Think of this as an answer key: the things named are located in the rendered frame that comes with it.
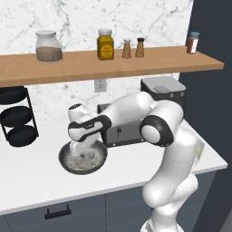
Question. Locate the brown shaker with black cap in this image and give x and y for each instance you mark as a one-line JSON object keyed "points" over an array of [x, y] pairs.
{"points": [[140, 49]]}

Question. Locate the wooden wall shelf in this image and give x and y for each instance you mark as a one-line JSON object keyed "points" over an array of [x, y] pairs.
{"points": [[90, 66]]}

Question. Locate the glass of lemonade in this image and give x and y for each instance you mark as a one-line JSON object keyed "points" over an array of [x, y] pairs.
{"points": [[199, 151]]}

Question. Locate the dark round ice bowl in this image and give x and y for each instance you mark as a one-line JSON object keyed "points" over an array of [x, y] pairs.
{"points": [[69, 163]]}

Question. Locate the grey cupboard door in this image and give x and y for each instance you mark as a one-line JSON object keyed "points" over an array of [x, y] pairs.
{"points": [[198, 205], [127, 211]]}

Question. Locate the yellow jar with white lid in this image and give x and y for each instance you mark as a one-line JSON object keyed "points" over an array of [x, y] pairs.
{"points": [[105, 46]]}

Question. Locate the grey drawer front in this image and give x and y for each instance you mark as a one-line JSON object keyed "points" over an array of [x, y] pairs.
{"points": [[75, 214]]}

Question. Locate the grey box appliance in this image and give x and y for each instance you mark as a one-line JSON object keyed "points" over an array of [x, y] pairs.
{"points": [[164, 87]]}

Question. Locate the grey ice cube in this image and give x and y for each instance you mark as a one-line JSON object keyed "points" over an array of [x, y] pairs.
{"points": [[91, 156]]}

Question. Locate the dark grey tall cabinet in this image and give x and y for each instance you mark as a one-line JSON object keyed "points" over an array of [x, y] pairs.
{"points": [[211, 114]]}

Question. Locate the white wall outlet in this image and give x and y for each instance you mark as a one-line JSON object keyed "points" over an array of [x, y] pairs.
{"points": [[100, 85]]}

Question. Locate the red spice jar blue lid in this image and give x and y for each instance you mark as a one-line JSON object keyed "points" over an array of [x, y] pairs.
{"points": [[192, 43]]}

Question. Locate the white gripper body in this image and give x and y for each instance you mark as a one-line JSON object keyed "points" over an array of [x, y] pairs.
{"points": [[81, 147]]}

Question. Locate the glass jar with beige powder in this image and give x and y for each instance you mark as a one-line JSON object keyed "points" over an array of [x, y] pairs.
{"points": [[48, 48]]}

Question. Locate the silver black toaster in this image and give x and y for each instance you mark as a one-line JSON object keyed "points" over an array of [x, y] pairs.
{"points": [[123, 134]]}

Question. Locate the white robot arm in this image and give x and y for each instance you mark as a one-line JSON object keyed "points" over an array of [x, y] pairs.
{"points": [[169, 157]]}

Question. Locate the brown shaker with white cap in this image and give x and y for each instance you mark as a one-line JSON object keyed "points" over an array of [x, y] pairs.
{"points": [[127, 50]]}

